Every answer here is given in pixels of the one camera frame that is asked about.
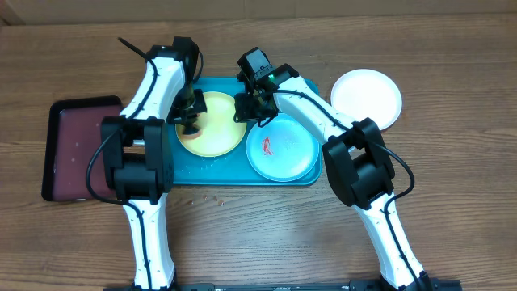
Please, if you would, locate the teal plastic serving tray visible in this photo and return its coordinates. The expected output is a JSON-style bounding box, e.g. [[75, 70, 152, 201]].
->
[[166, 76, 323, 188]]

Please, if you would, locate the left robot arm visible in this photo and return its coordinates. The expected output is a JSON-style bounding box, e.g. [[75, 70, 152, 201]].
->
[[92, 36, 207, 290]]

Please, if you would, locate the white plastic plate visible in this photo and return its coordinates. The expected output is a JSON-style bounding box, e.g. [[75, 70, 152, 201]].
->
[[330, 69, 402, 130]]

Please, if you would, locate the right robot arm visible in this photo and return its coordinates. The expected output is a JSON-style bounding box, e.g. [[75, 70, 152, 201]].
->
[[235, 61, 433, 290]]

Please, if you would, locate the light blue plastic plate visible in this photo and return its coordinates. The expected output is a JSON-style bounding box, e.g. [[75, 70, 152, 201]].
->
[[246, 113, 319, 183]]

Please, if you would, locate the dark red black-rimmed tray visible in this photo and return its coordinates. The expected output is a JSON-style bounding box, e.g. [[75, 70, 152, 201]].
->
[[41, 95, 122, 202]]

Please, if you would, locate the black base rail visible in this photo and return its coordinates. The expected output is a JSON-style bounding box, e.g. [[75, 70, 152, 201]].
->
[[103, 278, 463, 291]]

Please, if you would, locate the yellow-green plastic plate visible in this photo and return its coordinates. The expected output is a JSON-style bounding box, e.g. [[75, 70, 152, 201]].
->
[[176, 91, 247, 158]]

